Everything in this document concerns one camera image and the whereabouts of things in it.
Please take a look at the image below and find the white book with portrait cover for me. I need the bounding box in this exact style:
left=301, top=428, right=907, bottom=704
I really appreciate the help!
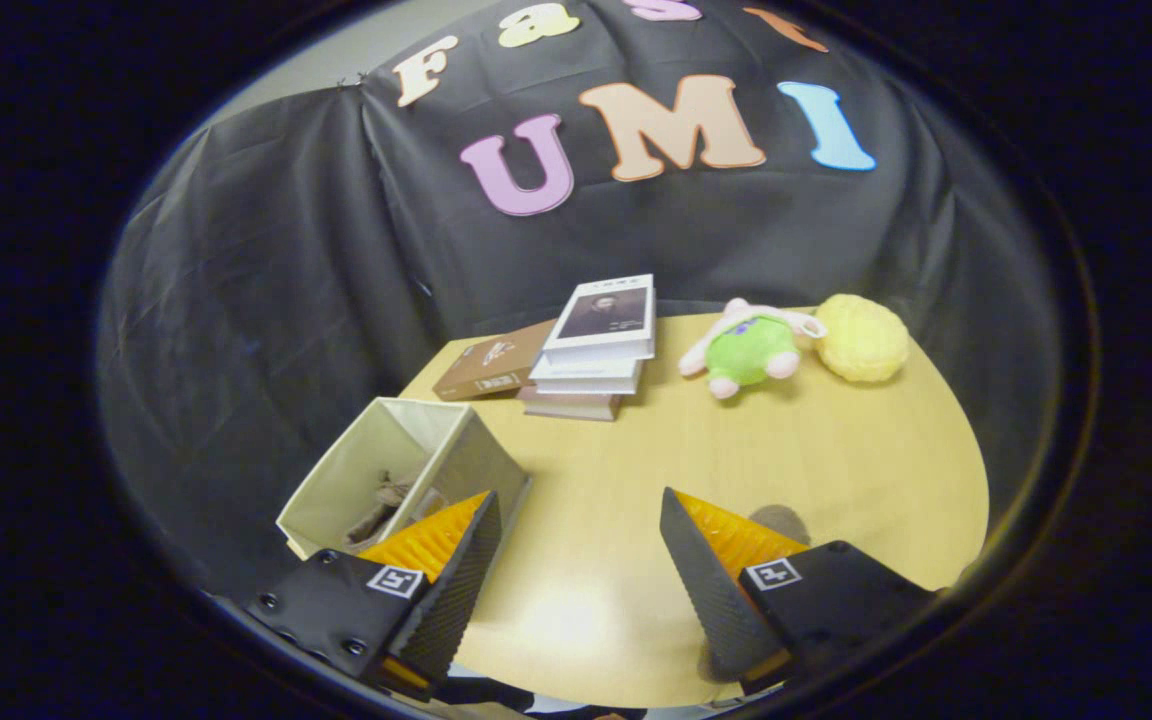
left=541, top=273, right=657, bottom=366

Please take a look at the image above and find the yellow plush toy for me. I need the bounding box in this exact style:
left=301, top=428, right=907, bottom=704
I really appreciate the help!
left=814, top=293, right=910, bottom=384

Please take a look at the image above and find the plain white book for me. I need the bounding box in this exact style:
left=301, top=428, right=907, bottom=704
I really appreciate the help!
left=529, top=353, right=645, bottom=397

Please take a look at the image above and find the black backdrop cloth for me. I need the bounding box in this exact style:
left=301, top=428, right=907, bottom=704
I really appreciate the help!
left=96, top=0, right=1062, bottom=611

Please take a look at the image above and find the green plush toy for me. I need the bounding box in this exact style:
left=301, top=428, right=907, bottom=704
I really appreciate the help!
left=678, top=297, right=827, bottom=400

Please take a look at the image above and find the brown book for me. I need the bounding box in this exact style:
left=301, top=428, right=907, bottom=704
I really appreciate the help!
left=432, top=318, right=559, bottom=402

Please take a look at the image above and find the brown fuzzy shoe with bow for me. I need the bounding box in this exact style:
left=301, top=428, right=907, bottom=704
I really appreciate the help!
left=694, top=504, right=813, bottom=689
left=344, top=470, right=447, bottom=547

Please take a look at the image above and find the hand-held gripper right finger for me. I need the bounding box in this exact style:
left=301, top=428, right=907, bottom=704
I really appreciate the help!
left=658, top=487, right=938, bottom=697

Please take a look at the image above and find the beige fabric storage box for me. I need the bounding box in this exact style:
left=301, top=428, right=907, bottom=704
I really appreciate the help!
left=276, top=397, right=534, bottom=561

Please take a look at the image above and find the grey book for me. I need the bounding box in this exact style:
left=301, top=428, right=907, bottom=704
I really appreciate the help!
left=519, top=385, right=627, bottom=422

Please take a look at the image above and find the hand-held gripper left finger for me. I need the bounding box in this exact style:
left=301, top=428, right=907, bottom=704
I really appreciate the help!
left=246, top=490, right=504, bottom=701

